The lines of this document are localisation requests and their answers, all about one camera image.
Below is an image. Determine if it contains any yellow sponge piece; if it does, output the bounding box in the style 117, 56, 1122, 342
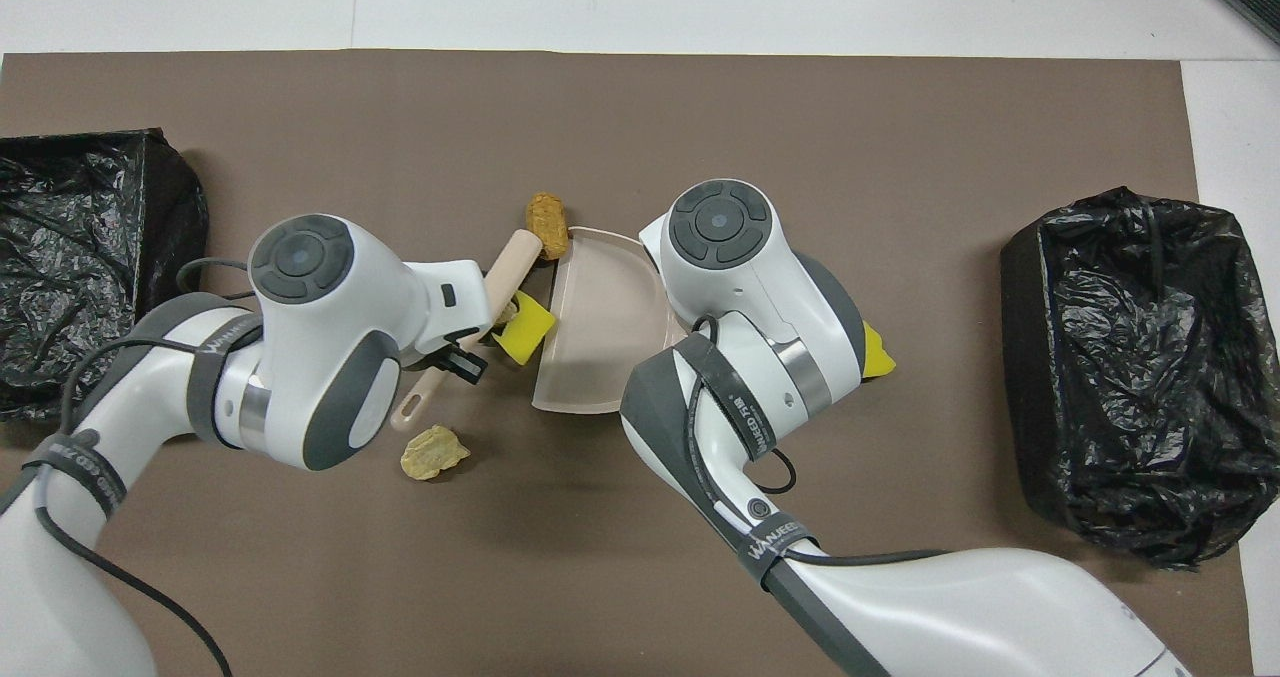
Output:
862, 321, 897, 380
492, 292, 557, 366

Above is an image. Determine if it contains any beige hand brush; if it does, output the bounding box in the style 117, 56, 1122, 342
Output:
389, 229, 544, 433

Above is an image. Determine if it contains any beige plastic dustpan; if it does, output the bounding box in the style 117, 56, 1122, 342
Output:
530, 226, 693, 416

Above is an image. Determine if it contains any orange-brown fried nugget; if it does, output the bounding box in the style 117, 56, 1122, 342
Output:
526, 191, 570, 261

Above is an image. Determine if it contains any bin lined with black bag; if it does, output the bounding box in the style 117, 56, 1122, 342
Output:
1000, 186, 1280, 570
0, 128, 211, 423

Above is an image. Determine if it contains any brown table mat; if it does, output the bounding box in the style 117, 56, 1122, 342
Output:
0, 50, 1256, 677

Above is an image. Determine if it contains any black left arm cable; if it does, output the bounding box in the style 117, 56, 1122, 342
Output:
30, 257, 263, 677

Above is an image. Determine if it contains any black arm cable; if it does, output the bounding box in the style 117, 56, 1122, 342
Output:
685, 315, 951, 570
30, 257, 263, 677

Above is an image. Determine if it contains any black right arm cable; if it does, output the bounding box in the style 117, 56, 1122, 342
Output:
685, 315, 951, 570

